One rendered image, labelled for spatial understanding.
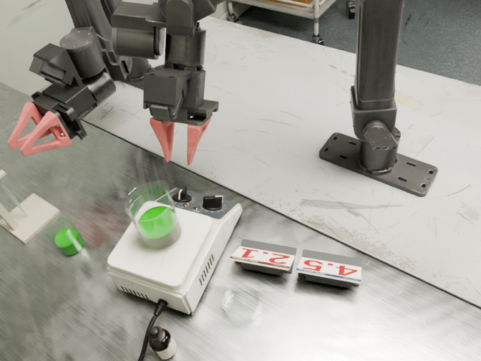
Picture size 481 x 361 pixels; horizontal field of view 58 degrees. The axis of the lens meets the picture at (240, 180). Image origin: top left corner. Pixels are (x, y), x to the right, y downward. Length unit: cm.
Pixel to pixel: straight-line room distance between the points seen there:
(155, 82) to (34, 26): 158
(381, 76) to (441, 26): 238
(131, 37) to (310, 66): 51
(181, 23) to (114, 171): 39
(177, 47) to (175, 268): 30
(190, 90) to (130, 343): 37
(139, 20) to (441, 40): 241
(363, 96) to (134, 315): 47
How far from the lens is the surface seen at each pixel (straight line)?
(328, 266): 67
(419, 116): 93
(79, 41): 80
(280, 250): 70
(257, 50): 112
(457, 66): 270
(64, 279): 77
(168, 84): 56
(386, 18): 62
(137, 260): 63
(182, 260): 61
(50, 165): 96
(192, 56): 63
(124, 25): 65
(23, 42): 211
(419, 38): 290
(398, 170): 81
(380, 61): 65
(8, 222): 86
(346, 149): 83
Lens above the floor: 150
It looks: 49 degrees down
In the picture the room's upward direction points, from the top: 10 degrees counter-clockwise
